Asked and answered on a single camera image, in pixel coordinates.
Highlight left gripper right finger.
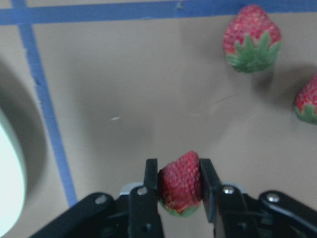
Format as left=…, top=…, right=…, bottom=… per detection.
left=200, top=159, right=260, bottom=238

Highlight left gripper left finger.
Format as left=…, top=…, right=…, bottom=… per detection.
left=128, top=159, right=164, bottom=238

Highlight strawberry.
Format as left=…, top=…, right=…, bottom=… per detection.
left=222, top=4, right=281, bottom=73
left=294, top=74, right=317, bottom=124
left=158, top=151, right=202, bottom=217

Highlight light green plate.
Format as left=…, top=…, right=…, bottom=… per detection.
left=0, top=111, right=27, bottom=237

